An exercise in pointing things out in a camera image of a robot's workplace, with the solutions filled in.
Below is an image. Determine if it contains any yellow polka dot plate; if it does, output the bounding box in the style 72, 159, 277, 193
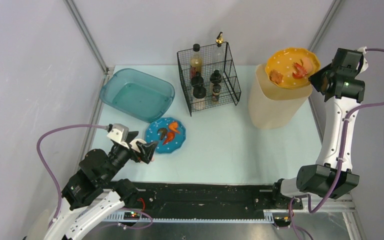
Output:
264, 47, 321, 90

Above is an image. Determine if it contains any blue polka dot plate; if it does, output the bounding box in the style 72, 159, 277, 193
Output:
144, 117, 186, 154

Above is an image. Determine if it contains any white-bead shaker jar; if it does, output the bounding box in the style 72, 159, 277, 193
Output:
192, 86, 207, 111
190, 71, 204, 88

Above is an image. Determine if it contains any small spice jar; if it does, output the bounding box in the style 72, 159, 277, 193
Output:
211, 83, 222, 104

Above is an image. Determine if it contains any brown sauce bottle black cap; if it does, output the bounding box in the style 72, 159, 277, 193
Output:
189, 43, 203, 79

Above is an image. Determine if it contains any white powder dispenser bottle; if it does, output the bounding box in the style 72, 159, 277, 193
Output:
209, 69, 223, 86

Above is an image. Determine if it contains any gold spout glass bottle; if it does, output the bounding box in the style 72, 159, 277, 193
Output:
214, 31, 227, 72

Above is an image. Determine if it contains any pink white mug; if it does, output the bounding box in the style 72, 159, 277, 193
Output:
130, 139, 155, 163

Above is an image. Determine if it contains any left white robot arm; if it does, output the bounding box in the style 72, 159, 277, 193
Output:
24, 124, 159, 240

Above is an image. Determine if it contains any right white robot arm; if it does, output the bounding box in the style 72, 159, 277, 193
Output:
273, 47, 368, 199

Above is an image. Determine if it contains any red toy food piece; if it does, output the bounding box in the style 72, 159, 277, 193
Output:
292, 62, 308, 79

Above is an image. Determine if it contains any peach toy food slice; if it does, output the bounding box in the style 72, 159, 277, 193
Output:
300, 57, 314, 74

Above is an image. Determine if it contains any dark toy shrimp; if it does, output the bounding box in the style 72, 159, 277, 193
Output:
157, 127, 168, 141

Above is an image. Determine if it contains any red toy shrimp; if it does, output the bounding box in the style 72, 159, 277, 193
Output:
163, 131, 176, 145

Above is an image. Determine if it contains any orange toy shrimp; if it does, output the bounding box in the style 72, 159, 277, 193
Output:
168, 121, 180, 134

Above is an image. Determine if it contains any teal plastic tub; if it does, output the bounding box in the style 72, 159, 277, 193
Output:
99, 68, 175, 123

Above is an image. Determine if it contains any beige waste bin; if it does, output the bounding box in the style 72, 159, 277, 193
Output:
247, 63, 313, 130

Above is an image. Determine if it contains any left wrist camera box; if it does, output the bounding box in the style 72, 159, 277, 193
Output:
106, 123, 129, 149

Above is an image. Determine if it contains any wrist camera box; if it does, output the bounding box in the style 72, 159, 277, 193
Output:
106, 123, 129, 149
356, 46, 369, 74

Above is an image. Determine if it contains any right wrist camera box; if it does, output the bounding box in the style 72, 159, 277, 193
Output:
356, 46, 369, 74

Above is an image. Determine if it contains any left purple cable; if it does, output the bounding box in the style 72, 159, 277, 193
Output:
36, 124, 109, 221

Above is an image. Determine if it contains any right aluminium frame post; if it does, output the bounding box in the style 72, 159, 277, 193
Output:
307, 0, 344, 52

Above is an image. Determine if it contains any aluminium frame post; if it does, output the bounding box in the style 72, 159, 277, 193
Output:
63, 0, 110, 74
307, 0, 344, 52

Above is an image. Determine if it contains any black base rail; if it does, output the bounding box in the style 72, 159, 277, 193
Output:
126, 182, 291, 221

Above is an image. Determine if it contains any black wire rack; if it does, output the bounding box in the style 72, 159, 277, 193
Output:
177, 42, 242, 115

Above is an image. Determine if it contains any left aluminium frame post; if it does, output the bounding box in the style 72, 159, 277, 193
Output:
63, 0, 110, 74

